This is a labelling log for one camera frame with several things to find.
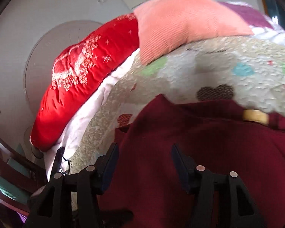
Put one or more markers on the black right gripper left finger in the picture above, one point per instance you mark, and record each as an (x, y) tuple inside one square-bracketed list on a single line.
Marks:
[(72, 200)]

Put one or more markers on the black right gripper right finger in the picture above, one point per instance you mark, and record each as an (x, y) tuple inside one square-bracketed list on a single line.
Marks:
[(218, 200)]

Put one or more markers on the dark red knit garment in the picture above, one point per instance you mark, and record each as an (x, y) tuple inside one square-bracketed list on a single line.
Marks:
[(216, 136)]

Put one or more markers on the purple cloth on bed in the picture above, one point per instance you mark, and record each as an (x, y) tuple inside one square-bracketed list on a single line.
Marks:
[(250, 15)]

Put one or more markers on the round white headboard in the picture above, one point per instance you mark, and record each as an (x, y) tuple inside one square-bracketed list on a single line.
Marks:
[(38, 70)]

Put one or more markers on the dark wooden chair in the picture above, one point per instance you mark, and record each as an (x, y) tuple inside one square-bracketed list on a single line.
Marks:
[(30, 184)]

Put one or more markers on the pink ribbed pillow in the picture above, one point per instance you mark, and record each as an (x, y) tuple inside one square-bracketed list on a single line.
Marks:
[(164, 25)]

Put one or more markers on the purple plastic bag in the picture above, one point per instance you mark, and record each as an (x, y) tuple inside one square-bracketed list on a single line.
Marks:
[(22, 217)]

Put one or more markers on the patchwork heart quilt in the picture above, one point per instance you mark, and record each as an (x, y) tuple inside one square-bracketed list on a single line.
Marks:
[(252, 71)]

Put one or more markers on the red floral duvet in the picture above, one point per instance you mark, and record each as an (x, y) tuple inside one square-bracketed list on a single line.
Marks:
[(78, 72)]

